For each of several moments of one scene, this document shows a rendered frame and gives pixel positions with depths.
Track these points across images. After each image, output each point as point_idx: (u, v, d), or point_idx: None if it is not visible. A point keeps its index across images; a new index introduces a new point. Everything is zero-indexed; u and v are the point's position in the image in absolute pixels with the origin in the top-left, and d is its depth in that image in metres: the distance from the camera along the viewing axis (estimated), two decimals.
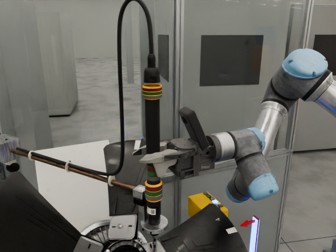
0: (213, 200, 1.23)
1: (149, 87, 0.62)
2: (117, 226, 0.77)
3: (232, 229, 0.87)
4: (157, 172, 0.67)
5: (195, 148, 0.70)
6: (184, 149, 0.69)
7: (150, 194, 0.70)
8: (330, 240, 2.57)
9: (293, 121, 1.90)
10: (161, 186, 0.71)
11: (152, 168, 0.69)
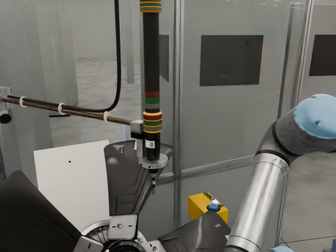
0: (213, 200, 1.23)
1: None
2: (153, 246, 0.78)
3: None
4: None
5: None
6: None
7: (148, 123, 0.65)
8: (330, 240, 2.57)
9: None
10: (160, 115, 0.65)
11: (151, 94, 0.63)
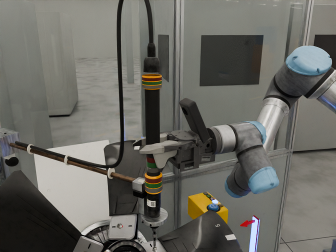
0: (213, 200, 1.23)
1: (149, 77, 0.62)
2: (153, 246, 0.78)
3: None
4: (157, 163, 0.67)
5: (196, 140, 0.69)
6: (185, 141, 0.68)
7: (150, 185, 0.70)
8: (330, 240, 2.57)
9: (293, 121, 1.90)
10: (161, 178, 0.70)
11: (152, 160, 0.68)
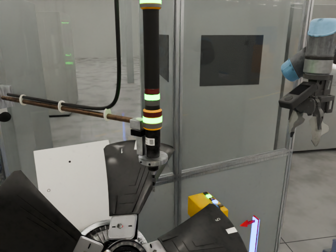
0: (213, 200, 1.23)
1: None
2: (155, 251, 0.78)
3: None
4: (325, 132, 0.87)
5: (317, 102, 0.84)
6: (314, 111, 0.85)
7: (148, 120, 0.65)
8: (330, 240, 2.57)
9: None
10: (160, 112, 0.65)
11: (151, 91, 0.63)
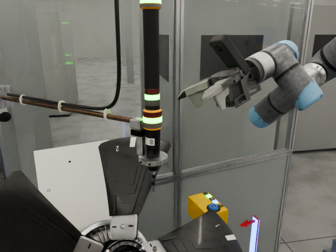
0: (213, 200, 1.23)
1: None
2: None
3: None
4: (220, 105, 0.64)
5: (240, 71, 0.68)
6: (230, 75, 0.67)
7: (148, 120, 0.65)
8: (330, 240, 2.57)
9: (293, 121, 1.90)
10: (160, 112, 0.65)
11: (151, 91, 0.63)
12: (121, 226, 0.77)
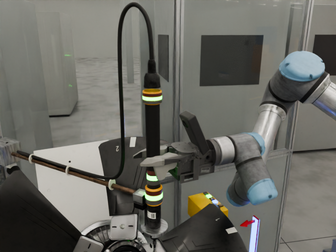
0: (213, 200, 1.23)
1: (150, 93, 0.63)
2: None
3: None
4: (157, 175, 0.68)
5: (195, 152, 0.70)
6: (185, 153, 0.69)
7: (150, 198, 0.71)
8: (330, 240, 2.57)
9: (293, 121, 1.90)
10: (161, 190, 0.71)
11: (152, 173, 0.69)
12: (121, 226, 0.77)
